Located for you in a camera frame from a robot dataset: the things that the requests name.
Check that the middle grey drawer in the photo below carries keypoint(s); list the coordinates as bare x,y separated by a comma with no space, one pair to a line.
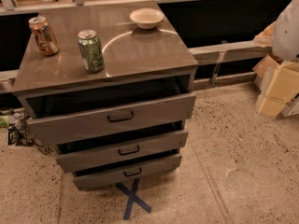
94,157

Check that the green soda can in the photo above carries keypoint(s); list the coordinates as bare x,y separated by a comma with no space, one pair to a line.
90,50

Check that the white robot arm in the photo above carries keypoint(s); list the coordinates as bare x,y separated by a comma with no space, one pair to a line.
283,36

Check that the grey drawer cabinet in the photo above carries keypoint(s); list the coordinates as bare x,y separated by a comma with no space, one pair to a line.
114,100

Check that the bottom grey drawer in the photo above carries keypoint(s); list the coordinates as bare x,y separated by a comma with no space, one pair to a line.
117,175

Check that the wire basket with clutter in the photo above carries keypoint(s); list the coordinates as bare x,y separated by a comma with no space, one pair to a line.
18,131

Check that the metal window rail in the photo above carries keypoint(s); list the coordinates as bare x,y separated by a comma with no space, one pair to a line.
229,52

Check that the blue tape cross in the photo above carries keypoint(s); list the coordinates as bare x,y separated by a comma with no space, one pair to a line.
132,199

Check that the white paper bowl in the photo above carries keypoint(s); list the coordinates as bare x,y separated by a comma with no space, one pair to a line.
146,18

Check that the grey drawer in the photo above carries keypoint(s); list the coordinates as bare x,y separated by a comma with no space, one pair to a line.
124,118
117,175
94,157

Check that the cardboard box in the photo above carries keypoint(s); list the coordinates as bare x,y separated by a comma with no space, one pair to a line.
260,68

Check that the orange soda can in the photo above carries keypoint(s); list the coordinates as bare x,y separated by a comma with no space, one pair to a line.
44,35

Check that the top grey drawer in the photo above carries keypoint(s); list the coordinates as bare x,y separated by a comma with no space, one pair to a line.
124,118

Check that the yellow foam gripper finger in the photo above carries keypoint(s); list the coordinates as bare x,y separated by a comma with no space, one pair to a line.
283,86

